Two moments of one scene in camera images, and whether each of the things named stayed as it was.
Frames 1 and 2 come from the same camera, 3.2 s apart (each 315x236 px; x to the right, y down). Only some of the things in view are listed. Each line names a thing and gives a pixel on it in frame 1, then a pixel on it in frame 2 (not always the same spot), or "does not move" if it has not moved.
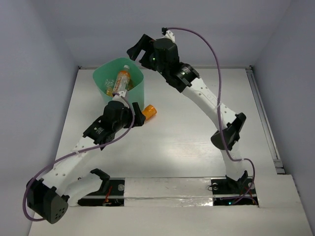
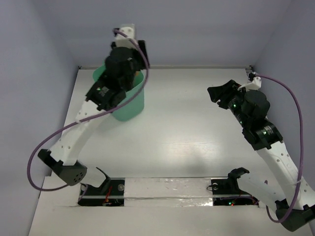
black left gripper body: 137,114 → 141,52
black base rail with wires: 112,196 does not move
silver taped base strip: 168,191 does not move
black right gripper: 145,42 → 225,92
